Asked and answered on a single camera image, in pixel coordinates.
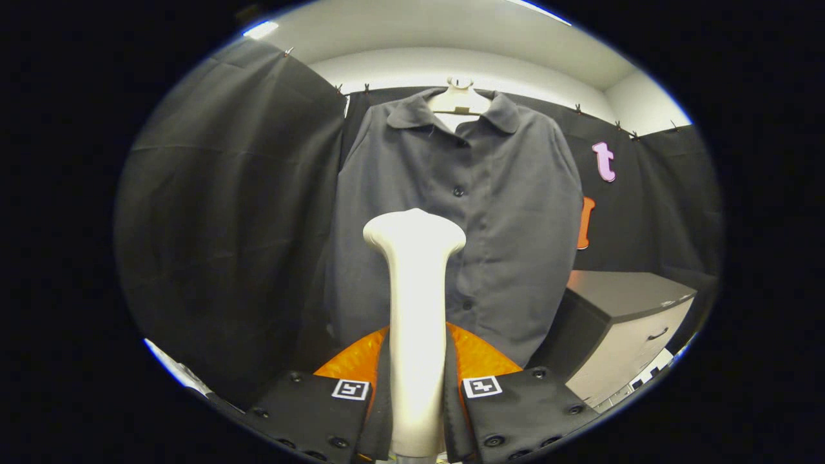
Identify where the white undershirt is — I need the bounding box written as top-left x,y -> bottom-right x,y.
438,113 -> 481,133

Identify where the white drawer unit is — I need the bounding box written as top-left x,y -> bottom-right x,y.
593,348 -> 676,413

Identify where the cream clothes hanger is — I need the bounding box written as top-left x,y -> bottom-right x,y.
427,76 -> 494,118

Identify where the white garment steamer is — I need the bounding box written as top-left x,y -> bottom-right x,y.
362,208 -> 467,459

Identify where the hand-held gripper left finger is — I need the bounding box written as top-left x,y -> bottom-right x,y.
238,325 -> 394,463

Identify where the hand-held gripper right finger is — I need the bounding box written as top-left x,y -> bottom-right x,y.
443,322 -> 603,463

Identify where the grey top drawer cabinet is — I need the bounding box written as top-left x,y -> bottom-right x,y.
529,270 -> 699,408

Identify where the grey button shirt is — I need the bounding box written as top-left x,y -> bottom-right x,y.
325,87 -> 585,368

